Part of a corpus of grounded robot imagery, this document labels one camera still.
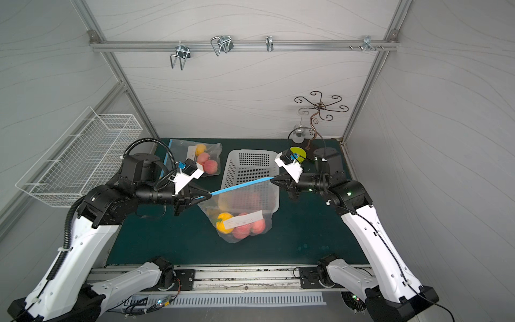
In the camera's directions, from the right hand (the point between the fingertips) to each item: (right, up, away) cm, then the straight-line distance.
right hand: (275, 177), depth 64 cm
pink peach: (-36, +6, +40) cm, 54 cm away
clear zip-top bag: (-47, +11, +46) cm, 67 cm away
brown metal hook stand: (+23, +30, +28) cm, 47 cm away
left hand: (-20, -5, -6) cm, 22 cm away
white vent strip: (-28, -45, +6) cm, 53 cm away
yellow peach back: (-19, -17, +6) cm, 27 cm away
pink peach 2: (-11, -21, +9) cm, 26 cm away
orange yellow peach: (-39, +11, +45) cm, 61 cm away
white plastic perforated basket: (-14, +2, +44) cm, 46 cm away
